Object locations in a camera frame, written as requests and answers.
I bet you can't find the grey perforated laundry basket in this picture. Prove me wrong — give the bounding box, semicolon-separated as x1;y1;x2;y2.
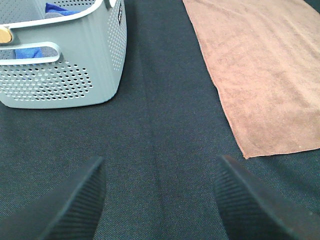
0;0;127;109

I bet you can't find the blue cloth in basket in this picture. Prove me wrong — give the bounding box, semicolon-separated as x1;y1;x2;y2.
14;2;79;59

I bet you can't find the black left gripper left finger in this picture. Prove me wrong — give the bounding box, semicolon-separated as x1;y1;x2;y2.
0;156;106;240

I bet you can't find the grey cloth in basket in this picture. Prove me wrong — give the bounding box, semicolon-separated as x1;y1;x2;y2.
40;12;63;58

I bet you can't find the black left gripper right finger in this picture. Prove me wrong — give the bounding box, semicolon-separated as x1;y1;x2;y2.
214;155;320;240

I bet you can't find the brown towel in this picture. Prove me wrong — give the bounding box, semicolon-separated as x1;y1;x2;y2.
184;0;320;159

